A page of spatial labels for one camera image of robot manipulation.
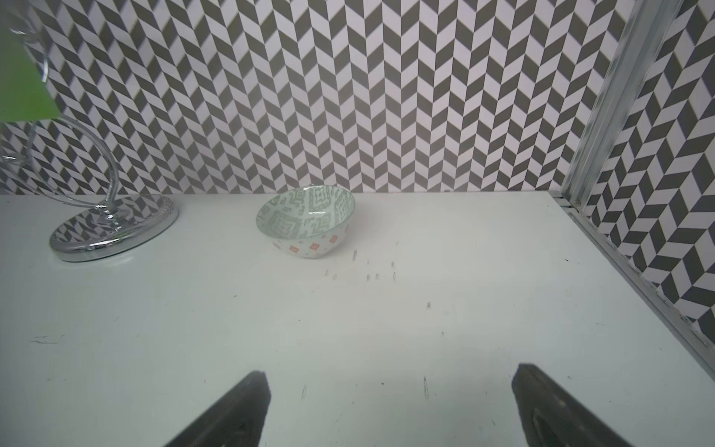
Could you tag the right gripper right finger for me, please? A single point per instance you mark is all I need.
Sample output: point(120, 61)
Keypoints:
point(551, 416)

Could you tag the chrome glass holder stand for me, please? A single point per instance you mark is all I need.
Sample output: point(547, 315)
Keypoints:
point(110, 226)

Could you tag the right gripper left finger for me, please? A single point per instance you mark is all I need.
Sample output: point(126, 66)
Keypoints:
point(236, 419)

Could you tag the patterned ceramic bowl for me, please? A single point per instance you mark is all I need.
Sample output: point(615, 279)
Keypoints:
point(308, 222)

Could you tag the green plastic wine glass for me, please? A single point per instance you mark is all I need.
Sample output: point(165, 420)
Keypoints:
point(24, 97)

